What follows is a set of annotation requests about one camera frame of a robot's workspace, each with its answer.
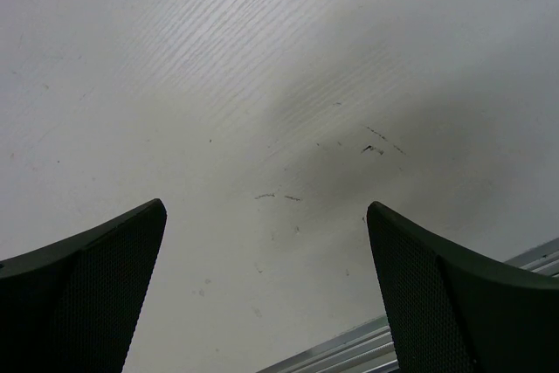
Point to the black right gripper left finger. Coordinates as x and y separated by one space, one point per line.
73 306

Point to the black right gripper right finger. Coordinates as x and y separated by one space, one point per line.
451 309

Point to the aluminium table edge rail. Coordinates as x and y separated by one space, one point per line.
369 347

